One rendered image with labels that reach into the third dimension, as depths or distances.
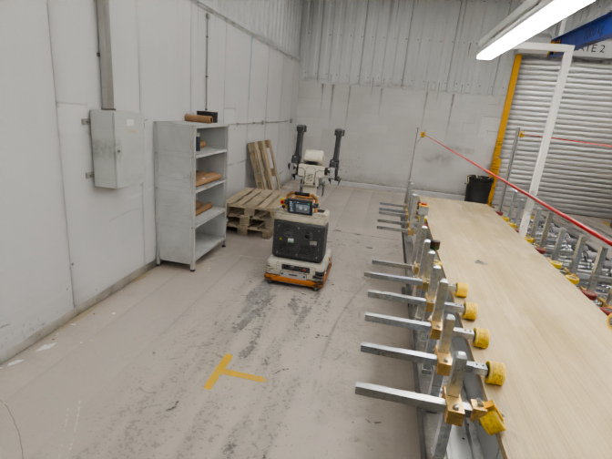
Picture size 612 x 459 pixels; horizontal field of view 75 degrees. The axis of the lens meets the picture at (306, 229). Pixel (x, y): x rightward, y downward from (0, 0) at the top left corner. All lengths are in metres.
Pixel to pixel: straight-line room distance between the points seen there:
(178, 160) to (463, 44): 7.57
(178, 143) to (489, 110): 7.66
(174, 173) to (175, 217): 0.46
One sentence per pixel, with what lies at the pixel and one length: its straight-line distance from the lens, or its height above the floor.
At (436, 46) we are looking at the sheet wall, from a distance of 10.26.
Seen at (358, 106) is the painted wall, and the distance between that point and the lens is 10.15.
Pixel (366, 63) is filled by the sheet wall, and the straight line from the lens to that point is 10.20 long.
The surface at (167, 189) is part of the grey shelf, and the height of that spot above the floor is 0.87.
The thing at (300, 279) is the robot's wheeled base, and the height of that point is 0.12.
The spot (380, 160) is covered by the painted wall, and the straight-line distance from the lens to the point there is 10.17.
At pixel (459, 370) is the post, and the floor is 1.07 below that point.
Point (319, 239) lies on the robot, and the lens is 4.08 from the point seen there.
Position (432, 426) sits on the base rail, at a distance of 1.76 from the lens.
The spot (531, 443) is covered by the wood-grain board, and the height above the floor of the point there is 0.90.
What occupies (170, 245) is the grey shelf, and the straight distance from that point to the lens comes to 4.58.
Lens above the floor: 1.81
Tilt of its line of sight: 17 degrees down
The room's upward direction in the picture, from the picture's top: 5 degrees clockwise
